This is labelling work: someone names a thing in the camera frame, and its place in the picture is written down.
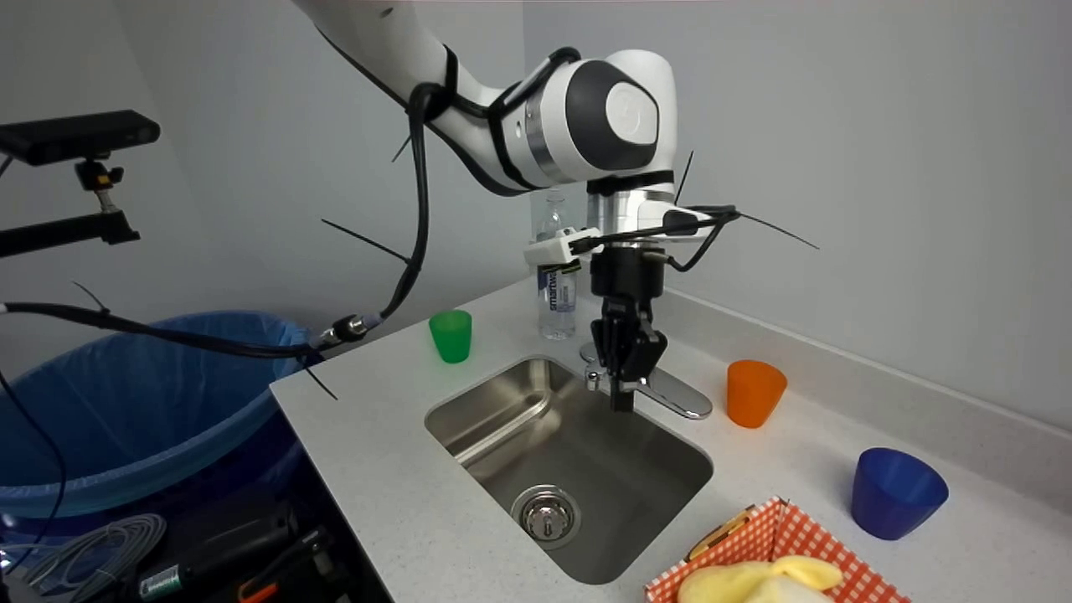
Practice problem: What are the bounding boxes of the black bar stereo camera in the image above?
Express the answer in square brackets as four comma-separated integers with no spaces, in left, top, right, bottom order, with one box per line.
[0,107,164,168]

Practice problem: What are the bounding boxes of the stainless steel sink basin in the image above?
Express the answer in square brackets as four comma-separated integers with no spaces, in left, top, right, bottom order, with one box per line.
[421,353,715,591]

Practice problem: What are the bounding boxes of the yellow food items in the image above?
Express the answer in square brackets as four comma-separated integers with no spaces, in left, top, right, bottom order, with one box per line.
[675,554,846,603]

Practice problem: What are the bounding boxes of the metal sink drain strainer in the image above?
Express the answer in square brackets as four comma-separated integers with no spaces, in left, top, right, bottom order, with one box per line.
[508,480,583,548]

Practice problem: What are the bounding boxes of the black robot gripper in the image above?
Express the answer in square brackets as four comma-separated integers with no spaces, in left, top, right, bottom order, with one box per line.
[586,246,674,414]

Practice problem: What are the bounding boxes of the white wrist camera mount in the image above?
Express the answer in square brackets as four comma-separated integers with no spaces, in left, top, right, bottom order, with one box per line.
[526,186,680,270]

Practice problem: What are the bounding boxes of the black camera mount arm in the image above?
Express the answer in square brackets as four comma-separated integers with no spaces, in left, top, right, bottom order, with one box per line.
[0,153,143,260]

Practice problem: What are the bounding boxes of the black clamp orange trim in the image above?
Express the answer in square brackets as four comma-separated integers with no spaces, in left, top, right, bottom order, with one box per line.
[226,524,339,603]

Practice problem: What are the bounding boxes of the green plastic cup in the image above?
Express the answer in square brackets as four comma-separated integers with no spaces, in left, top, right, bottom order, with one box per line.
[424,308,477,369]

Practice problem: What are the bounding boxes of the chrome sink faucet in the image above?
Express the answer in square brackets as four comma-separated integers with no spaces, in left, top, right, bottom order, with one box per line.
[575,337,715,421]

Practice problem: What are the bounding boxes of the red checkered cardboard basket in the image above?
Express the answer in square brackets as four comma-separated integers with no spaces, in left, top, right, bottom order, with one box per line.
[642,496,914,603]

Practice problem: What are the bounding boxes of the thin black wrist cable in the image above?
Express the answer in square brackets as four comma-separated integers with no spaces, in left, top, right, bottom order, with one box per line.
[566,148,823,278]

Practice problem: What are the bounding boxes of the grey round plastic object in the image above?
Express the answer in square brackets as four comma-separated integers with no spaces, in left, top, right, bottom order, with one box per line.
[0,510,169,603]

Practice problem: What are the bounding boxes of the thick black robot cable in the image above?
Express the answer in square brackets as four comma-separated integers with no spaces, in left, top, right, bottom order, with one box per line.
[0,45,583,372]

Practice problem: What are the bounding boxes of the blue plastic cup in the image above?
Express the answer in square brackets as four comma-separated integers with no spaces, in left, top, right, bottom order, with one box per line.
[846,445,952,544]

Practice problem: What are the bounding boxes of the orange plastic cup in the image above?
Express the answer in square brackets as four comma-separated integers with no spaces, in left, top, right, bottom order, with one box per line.
[723,356,790,432]

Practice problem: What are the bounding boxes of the blue lined trash bin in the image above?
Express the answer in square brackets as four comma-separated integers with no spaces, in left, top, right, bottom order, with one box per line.
[0,308,316,529]

